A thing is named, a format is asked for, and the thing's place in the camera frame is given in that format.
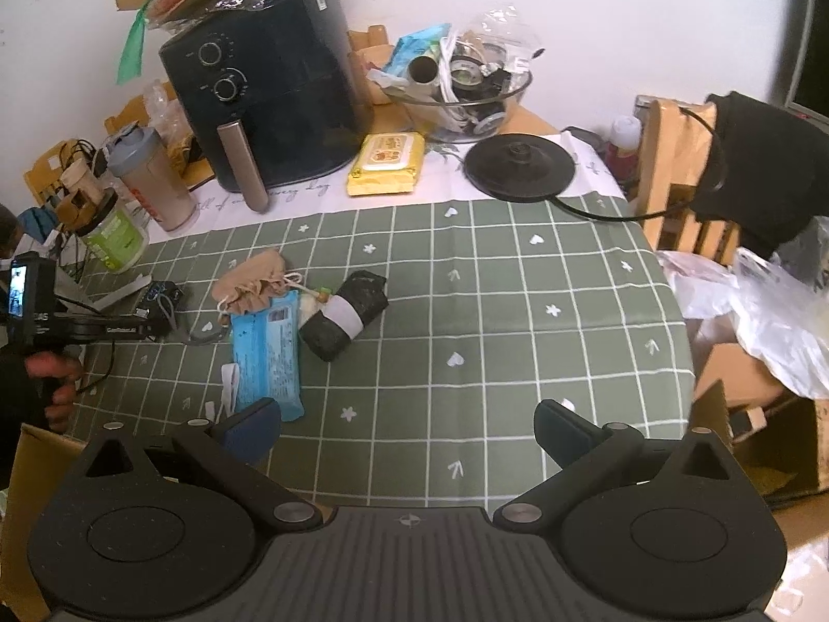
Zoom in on blue wipes pack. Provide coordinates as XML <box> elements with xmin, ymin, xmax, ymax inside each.
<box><xmin>231</xmin><ymin>291</ymin><xmax>305</xmax><ymax>422</ymax></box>

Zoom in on black socks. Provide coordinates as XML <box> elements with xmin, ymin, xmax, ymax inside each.
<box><xmin>299</xmin><ymin>270</ymin><xmax>389</xmax><ymax>362</ymax></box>

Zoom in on person's left hand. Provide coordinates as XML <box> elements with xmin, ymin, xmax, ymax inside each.
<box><xmin>25</xmin><ymin>351</ymin><xmax>84</xmax><ymax>434</ymax></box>

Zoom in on white phone tripod stand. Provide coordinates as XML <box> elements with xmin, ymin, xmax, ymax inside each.
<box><xmin>55</xmin><ymin>261</ymin><xmax>152</xmax><ymax>315</ymax></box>

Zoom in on green label jar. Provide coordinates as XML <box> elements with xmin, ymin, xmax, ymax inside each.
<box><xmin>76</xmin><ymin>190</ymin><xmax>148</xmax><ymax>274</ymax></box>

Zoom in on brown lid small bottle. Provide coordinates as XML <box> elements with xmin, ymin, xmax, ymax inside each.
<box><xmin>56</xmin><ymin>160</ymin><xmax>104</xmax><ymax>233</ymax></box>

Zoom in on brown cardboard box on floor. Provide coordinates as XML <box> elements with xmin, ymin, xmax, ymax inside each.
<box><xmin>689</xmin><ymin>343</ymin><xmax>827</xmax><ymax>505</ymax></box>

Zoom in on grey lid shaker bottle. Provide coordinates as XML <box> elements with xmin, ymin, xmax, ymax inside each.
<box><xmin>108</xmin><ymin>121</ymin><xmax>197</xmax><ymax>232</ymax></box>

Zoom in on white plastic bag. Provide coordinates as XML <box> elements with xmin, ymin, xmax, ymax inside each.
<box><xmin>656</xmin><ymin>247</ymin><xmax>827</xmax><ymax>399</ymax></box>

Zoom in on black kettle base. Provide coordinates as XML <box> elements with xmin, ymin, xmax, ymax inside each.
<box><xmin>464</xmin><ymin>133</ymin><xmax>576</xmax><ymax>204</ymax></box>

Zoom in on yellow wet wipes pack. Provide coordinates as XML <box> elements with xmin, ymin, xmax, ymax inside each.
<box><xmin>346</xmin><ymin>132</ymin><xmax>426</xmax><ymax>196</ymax></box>

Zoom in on wooden chair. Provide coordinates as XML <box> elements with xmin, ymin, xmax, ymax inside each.
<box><xmin>634</xmin><ymin>98</ymin><xmax>739</xmax><ymax>265</ymax></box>

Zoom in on black air fryer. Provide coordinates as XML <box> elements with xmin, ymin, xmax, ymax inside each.
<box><xmin>159</xmin><ymin>0</ymin><xmax>373</xmax><ymax>214</ymax></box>

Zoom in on glass bowl of clutter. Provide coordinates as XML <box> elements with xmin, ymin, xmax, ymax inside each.
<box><xmin>367</xmin><ymin>4</ymin><xmax>545</xmax><ymax>143</ymax></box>

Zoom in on white usb adapter cable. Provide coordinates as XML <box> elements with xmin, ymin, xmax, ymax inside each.
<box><xmin>204</xmin><ymin>362</ymin><xmax>242</xmax><ymax>423</ymax></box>

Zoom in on tan drawstring pouch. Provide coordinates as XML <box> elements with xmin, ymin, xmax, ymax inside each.
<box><xmin>211</xmin><ymin>249</ymin><xmax>304</xmax><ymax>326</ymax></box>

